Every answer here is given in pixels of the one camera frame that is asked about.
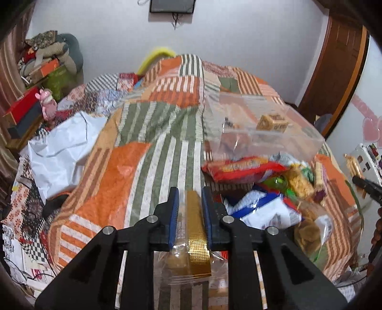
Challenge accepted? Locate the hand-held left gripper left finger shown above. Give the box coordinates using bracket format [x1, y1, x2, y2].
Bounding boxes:
[34, 187, 180, 310]

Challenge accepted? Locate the gold-sealed clear snack packet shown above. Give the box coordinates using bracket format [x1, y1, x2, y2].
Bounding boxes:
[152, 191, 230, 299]
[343, 153, 368, 198]

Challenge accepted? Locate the pink toy figure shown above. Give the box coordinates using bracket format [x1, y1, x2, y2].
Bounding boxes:
[35, 89, 58, 120]

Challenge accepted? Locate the green snack packet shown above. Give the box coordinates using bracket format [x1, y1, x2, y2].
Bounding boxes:
[267, 175, 299, 196]

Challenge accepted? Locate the white sticker-covered box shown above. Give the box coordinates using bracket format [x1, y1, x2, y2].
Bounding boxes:
[343, 143, 382, 187]

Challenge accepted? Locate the pink heart decal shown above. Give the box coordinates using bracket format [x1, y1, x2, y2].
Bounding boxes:
[352, 94, 382, 144]

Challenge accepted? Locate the red snack packet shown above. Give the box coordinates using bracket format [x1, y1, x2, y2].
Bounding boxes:
[202, 157, 288, 183]

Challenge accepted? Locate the wall mounted monitor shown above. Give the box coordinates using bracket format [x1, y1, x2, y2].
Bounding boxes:
[149, 0, 196, 14]

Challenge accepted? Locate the yellow curved tube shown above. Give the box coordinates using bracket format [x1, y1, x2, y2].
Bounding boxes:
[137, 47, 177, 76]

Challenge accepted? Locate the grey bag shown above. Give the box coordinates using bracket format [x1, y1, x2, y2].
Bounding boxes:
[314, 114, 334, 135]

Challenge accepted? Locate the yellow cracker packet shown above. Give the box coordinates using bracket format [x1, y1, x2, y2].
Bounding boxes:
[286, 165, 315, 200]

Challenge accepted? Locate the dark grey box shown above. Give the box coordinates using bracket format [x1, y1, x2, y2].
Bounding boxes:
[8, 103, 42, 139]

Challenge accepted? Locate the wooden door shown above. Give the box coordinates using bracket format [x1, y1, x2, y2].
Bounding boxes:
[298, 15, 371, 138]

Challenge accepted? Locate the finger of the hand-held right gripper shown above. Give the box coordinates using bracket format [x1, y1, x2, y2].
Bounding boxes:
[352, 175, 382, 207]

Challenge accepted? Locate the red box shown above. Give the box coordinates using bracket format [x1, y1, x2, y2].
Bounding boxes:
[2, 87, 40, 126]

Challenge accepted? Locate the checkered patchwork bedsheet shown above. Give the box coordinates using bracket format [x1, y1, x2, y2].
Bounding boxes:
[0, 72, 145, 287]

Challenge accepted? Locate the white plastic sheet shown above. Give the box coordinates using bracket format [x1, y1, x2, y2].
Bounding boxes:
[28, 112, 108, 202]

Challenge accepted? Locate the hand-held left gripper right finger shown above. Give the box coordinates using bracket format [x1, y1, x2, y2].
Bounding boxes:
[201, 187, 348, 310]

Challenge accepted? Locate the green box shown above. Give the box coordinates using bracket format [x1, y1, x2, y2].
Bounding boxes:
[44, 66, 79, 100]

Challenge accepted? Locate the orange striped patchwork blanket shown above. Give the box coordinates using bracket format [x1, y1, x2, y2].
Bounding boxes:
[48, 54, 363, 282]

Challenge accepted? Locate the black cloth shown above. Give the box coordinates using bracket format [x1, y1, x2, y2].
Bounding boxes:
[42, 194, 70, 219]

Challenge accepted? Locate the striped brown curtain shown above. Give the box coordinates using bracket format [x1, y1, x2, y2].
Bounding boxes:
[0, 9, 37, 191]

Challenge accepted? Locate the orange box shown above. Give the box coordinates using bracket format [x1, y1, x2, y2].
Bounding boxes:
[38, 58, 60, 77]

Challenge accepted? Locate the pile of cushions and cloths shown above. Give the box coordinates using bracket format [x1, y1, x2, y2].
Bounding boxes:
[17, 30, 85, 90]

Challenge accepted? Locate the small gold box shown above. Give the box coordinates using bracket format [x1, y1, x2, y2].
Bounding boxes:
[257, 114, 289, 132]

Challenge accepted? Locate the clear plastic container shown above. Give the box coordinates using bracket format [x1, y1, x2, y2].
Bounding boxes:
[204, 91, 326, 167]

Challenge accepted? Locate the clear bag of cookies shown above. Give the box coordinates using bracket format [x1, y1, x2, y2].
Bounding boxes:
[294, 201, 333, 260]

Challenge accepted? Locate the blue and white snack packet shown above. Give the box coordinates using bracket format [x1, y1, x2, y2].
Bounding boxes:
[225, 190, 302, 231]

